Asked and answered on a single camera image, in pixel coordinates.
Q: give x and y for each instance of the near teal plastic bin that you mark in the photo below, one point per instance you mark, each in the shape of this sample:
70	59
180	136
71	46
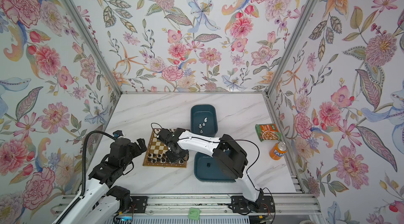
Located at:
211	174

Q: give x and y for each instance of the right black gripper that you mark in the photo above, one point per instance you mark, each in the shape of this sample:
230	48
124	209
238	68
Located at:
173	160

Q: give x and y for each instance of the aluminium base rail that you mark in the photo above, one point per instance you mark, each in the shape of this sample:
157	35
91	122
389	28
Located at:
218	204

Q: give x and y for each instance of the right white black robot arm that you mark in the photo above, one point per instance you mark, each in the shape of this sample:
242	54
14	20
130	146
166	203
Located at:
231	160

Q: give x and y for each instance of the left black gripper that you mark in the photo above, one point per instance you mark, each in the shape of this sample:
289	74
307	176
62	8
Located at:
137	150

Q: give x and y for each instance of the green snack packet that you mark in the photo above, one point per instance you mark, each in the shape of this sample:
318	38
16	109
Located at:
268	132

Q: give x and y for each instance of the teal plastic bin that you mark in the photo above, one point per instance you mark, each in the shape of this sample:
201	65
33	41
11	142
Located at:
211	174
203	120

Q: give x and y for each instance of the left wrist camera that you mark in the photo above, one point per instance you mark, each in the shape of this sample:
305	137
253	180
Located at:
118	134

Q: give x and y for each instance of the wooden chess board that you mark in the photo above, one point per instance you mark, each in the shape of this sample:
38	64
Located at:
156	146

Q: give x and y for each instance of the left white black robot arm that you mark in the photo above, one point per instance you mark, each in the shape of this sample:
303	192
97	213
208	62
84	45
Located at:
99	198

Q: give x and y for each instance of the black chess pieces on board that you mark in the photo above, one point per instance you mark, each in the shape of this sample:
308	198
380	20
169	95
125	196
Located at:
153	159

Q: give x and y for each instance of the orange soda can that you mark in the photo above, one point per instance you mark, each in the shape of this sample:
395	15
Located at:
278	151

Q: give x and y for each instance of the far teal plastic bin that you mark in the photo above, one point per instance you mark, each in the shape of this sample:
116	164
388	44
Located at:
203	120

